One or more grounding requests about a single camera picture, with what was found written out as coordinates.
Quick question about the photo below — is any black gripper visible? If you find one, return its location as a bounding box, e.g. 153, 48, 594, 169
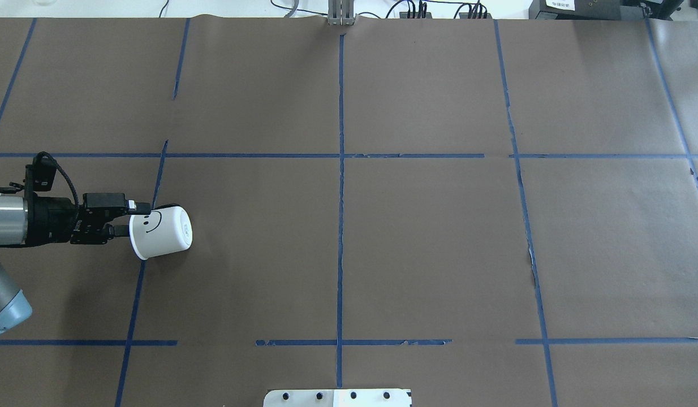
25, 193, 152, 246

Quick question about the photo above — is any white smiley face mug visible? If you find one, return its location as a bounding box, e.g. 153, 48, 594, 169
128, 206, 193, 261

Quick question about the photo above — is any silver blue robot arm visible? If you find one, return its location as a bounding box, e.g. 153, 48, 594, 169
0, 193, 150, 337

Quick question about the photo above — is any black power strip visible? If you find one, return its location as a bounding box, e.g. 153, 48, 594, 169
386, 1, 492, 20

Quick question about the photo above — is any black box with label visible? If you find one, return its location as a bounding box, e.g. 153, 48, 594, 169
528, 1, 683, 21

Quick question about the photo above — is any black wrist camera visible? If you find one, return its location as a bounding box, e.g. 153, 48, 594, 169
25, 151, 58, 192

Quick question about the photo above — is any aluminium frame post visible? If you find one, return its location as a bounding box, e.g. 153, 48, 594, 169
326, 0, 356, 26

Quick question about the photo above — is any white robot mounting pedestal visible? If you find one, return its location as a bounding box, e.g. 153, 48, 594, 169
263, 388, 413, 406

